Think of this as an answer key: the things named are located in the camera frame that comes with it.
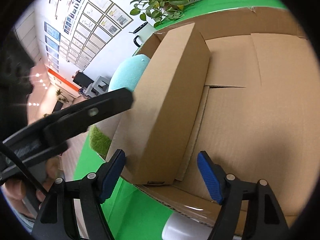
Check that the framed certificates on wall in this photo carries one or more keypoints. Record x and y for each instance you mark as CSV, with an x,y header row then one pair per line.
x,y
87,28

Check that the person's left hand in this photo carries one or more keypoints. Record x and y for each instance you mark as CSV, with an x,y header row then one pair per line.
x,y
16,190

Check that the pastel plush pillow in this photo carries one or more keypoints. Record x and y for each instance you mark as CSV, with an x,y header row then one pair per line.
x,y
127,76

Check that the grey plastic stool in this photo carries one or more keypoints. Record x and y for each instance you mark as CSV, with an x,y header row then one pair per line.
x,y
98,87

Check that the black cabinet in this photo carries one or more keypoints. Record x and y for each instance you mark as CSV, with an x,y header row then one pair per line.
x,y
82,79

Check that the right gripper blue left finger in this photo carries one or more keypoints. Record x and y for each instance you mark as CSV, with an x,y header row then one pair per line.
x,y
57,218

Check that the white mug black handle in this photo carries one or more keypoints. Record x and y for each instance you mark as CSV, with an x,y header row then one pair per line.
x,y
142,33

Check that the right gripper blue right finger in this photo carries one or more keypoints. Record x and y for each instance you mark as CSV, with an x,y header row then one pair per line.
x,y
264,219

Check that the long brown cardboard box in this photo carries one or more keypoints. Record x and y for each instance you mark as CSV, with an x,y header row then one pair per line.
x,y
155,132

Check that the large flat cardboard tray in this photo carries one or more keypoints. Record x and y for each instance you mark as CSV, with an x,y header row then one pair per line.
x,y
258,117

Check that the white hair dryer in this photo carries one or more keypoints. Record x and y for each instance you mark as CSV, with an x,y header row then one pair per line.
x,y
180,227

